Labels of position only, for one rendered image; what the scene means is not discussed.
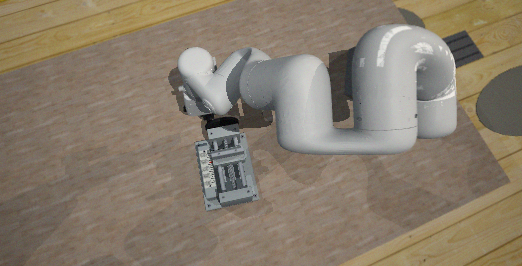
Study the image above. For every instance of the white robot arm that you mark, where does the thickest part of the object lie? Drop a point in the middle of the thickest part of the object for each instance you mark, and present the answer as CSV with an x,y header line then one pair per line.
x,y
385,96

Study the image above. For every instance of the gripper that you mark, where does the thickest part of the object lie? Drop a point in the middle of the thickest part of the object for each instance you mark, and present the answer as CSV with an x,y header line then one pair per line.
x,y
194,108

